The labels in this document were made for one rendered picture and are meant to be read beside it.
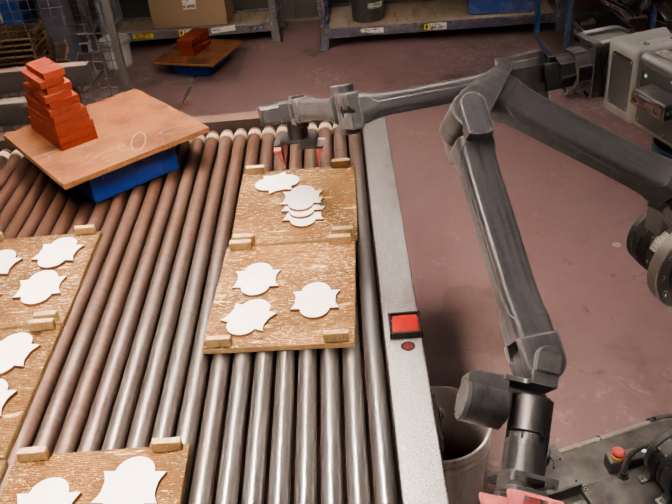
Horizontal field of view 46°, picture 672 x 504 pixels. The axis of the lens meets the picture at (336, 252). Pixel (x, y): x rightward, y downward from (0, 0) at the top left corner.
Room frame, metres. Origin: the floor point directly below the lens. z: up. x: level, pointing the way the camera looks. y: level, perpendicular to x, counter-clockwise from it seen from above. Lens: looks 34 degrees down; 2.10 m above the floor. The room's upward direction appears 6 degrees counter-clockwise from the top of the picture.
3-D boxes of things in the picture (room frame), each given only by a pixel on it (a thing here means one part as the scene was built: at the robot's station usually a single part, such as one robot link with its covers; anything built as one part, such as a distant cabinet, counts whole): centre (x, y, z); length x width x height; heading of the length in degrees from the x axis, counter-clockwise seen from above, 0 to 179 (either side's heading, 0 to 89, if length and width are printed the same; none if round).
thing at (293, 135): (2.01, 0.07, 1.15); 0.10 x 0.07 x 0.07; 84
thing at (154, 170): (2.32, 0.69, 0.97); 0.31 x 0.31 x 0.10; 36
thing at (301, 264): (1.55, 0.14, 0.93); 0.41 x 0.35 x 0.02; 175
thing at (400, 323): (1.39, -0.14, 0.92); 0.06 x 0.06 x 0.01; 88
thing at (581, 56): (1.53, -0.53, 1.45); 0.09 x 0.08 x 0.12; 14
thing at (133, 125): (2.38, 0.71, 1.03); 0.50 x 0.50 x 0.02; 36
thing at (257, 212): (1.97, 0.10, 0.93); 0.41 x 0.35 x 0.02; 177
